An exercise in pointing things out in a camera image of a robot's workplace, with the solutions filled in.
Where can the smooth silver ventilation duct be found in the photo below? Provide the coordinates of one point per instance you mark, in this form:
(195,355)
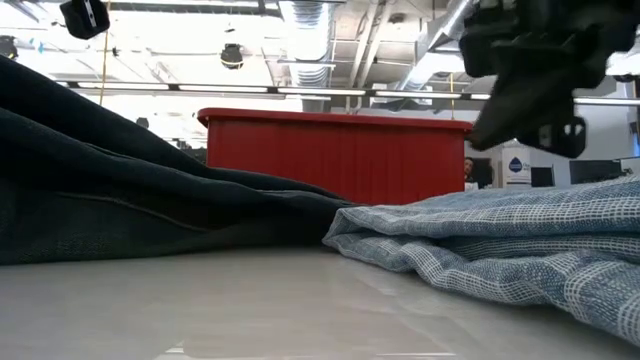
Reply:
(430,65)

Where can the dark navy garment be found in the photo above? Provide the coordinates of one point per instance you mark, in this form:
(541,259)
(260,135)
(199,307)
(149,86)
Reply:
(125,200)

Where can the person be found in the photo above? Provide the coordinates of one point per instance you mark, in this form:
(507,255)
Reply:
(469,170)

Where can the red plastic laundry bin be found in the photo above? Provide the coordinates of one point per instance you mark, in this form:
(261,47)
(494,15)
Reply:
(330,160)

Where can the small black monitor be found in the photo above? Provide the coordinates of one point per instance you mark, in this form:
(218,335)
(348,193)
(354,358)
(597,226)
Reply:
(542,176)

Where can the long ceiling light strip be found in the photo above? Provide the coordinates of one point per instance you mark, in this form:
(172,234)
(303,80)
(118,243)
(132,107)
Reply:
(225,88)

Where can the clear spray bottle grey trigger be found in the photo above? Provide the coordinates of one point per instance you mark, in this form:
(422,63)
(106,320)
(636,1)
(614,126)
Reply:
(515,167)

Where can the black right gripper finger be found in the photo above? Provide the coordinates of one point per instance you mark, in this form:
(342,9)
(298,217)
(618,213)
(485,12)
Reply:
(525,110)
(560,146)

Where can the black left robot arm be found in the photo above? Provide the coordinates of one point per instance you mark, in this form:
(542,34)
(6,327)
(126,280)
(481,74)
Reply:
(82,20)

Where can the ribbed silver ventilation duct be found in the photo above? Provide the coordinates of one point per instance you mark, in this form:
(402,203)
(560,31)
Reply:
(307,70)

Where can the black computer monitor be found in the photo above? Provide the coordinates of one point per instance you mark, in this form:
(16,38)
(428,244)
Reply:
(595,171)

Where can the blue white striped shirt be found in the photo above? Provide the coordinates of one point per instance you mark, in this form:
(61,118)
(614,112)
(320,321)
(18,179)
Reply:
(500,235)

